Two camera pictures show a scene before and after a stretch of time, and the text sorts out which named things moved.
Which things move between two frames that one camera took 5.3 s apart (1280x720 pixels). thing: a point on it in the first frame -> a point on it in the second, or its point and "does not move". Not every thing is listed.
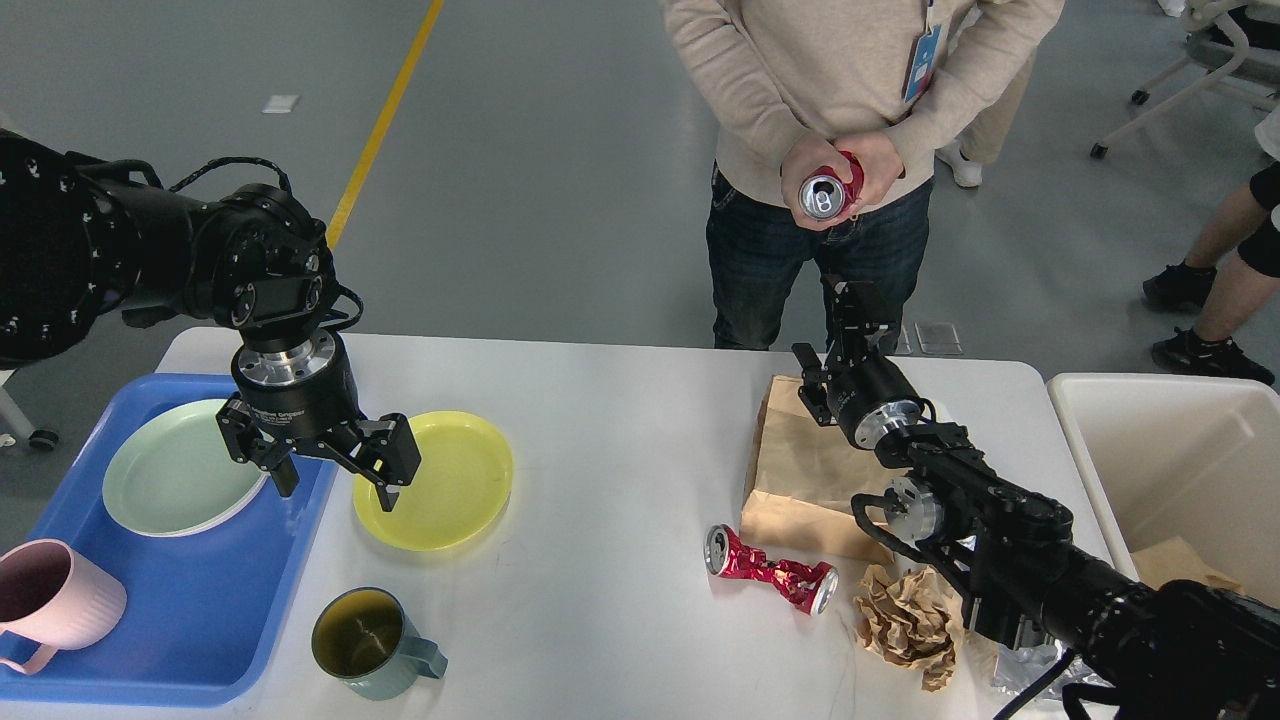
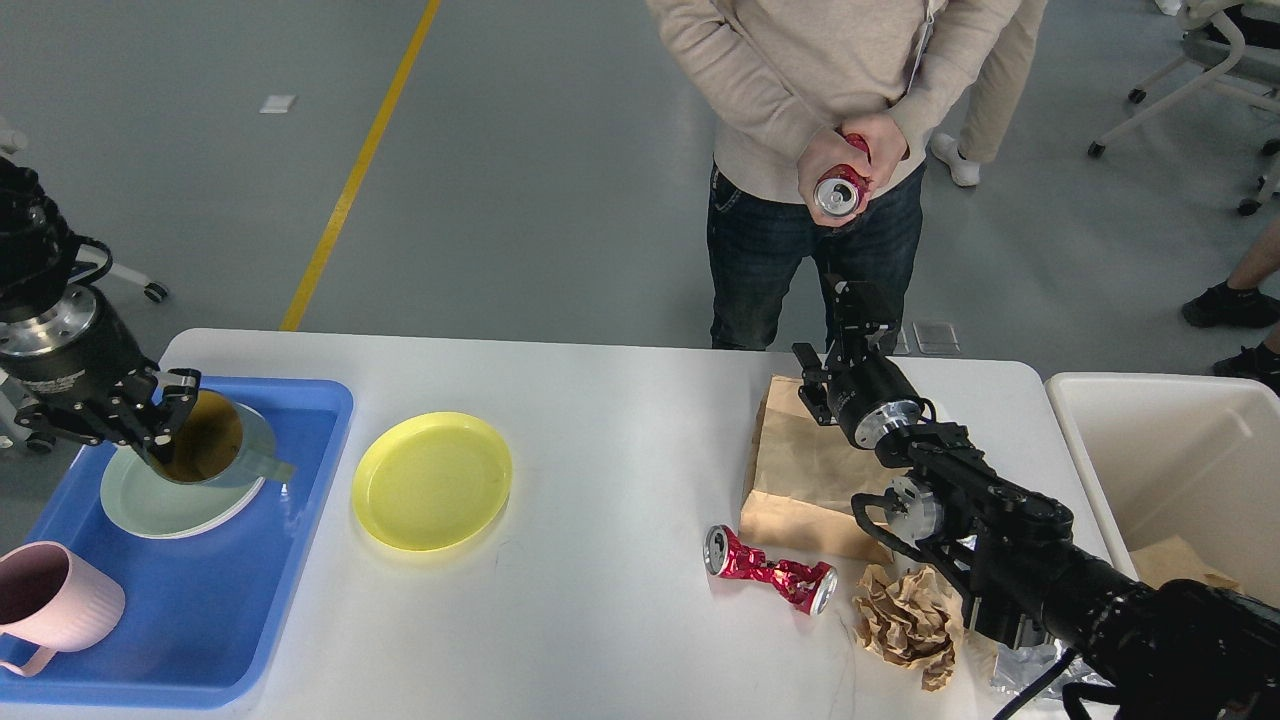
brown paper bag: x=803 y=476 does not move
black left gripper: x=309 y=391 -> x=68 y=346
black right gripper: x=866 y=392 does not move
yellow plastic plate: x=462 y=480 does not move
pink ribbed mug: x=53 y=598 does not move
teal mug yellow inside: x=363 y=638 -> x=226 y=441
